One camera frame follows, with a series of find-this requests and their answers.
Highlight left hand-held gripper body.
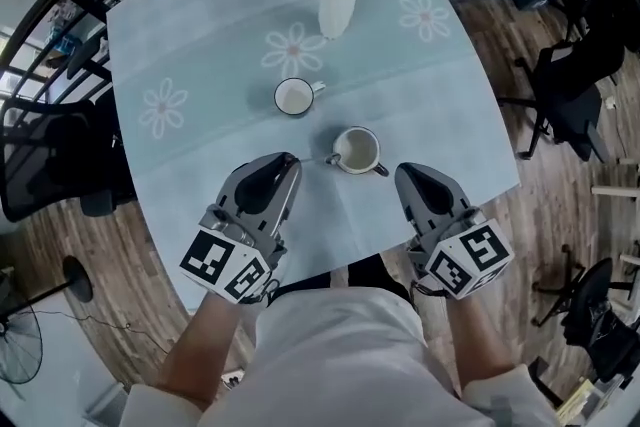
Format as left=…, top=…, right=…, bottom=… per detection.
left=178, top=203, right=289, bottom=306

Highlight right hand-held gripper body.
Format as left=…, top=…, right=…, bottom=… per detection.
left=407, top=207, right=516, bottom=301

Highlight white mug with spoon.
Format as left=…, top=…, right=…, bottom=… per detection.
left=331, top=125, right=390, bottom=178

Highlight person's right forearm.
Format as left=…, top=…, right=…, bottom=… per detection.
left=442, top=292, right=519, bottom=389

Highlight person's left forearm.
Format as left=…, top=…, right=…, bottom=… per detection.
left=158, top=288, right=269, bottom=412

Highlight white enamel mug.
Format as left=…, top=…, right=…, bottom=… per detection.
left=272, top=77, right=327, bottom=119

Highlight person's dark trousers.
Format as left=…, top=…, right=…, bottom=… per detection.
left=267, top=252, right=416, bottom=316

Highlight black standing fan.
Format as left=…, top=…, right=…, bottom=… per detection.
left=0, top=254, right=94, bottom=386

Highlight person's white shirt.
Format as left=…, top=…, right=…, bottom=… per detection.
left=122, top=287, right=564, bottom=427

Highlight pale blue floral tablecloth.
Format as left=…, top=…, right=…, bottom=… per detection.
left=105, top=0, right=521, bottom=314

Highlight white wooden rack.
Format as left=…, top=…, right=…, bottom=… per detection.
left=592, top=184, right=640, bottom=266

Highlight white ribbed vase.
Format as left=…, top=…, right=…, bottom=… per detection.
left=317, top=0, right=358, bottom=40

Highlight black round stool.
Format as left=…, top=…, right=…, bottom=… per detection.
left=67, top=34, right=109, bottom=76

